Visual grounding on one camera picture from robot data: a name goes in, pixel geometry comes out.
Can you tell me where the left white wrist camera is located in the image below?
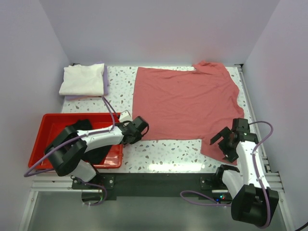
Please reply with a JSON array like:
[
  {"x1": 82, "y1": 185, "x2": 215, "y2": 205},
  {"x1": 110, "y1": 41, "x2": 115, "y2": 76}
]
[{"x1": 119, "y1": 110, "x2": 132, "y2": 123}]

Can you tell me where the aluminium frame rail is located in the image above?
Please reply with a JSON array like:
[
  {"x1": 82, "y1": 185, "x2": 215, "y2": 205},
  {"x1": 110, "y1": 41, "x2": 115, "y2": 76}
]
[{"x1": 31, "y1": 65, "x2": 293, "y2": 231}]

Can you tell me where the red plastic bin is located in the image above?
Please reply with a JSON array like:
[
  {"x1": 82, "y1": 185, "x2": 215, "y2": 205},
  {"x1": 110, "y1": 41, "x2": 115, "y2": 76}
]
[{"x1": 28, "y1": 113, "x2": 123, "y2": 169}]

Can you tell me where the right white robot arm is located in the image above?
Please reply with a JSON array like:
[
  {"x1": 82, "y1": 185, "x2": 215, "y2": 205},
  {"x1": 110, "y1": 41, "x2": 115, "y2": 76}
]
[{"x1": 210, "y1": 118, "x2": 279, "y2": 229}]

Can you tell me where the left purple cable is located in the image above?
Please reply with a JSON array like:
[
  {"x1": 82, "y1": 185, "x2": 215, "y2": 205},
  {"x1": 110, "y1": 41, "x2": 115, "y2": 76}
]
[{"x1": 23, "y1": 96, "x2": 121, "y2": 207}]

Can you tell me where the black t shirt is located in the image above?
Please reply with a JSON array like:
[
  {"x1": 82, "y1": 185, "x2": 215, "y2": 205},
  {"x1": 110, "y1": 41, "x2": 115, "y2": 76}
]
[{"x1": 70, "y1": 119, "x2": 112, "y2": 165}]

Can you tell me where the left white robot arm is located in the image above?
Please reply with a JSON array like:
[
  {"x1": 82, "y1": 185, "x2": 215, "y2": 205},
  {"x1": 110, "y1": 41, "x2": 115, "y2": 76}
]
[{"x1": 45, "y1": 116, "x2": 149, "y2": 189}]

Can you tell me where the pink t shirt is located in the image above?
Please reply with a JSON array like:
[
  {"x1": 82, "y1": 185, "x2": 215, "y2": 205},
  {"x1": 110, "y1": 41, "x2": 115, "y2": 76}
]
[{"x1": 132, "y1": 61, "x2": 244, "y2": 162}]

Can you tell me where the folded lavender t shirt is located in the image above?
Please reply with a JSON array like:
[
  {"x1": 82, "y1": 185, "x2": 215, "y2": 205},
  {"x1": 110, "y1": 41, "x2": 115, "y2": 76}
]
[{"x1": 65, "y1": 64, "x2": 110, "y2": 101}]

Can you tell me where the folded white t shirt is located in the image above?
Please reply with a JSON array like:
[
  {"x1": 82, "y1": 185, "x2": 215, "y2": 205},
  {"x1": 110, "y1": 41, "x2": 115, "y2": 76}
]
[{"x1": 59, "y1": 63, "x2": 106, "y2": 96}]

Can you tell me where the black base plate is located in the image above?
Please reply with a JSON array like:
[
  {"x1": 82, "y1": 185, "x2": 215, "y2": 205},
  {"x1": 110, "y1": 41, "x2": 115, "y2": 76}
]
[{"x1": 72, "y1": 173, "x2": 232, "y2": 204}]

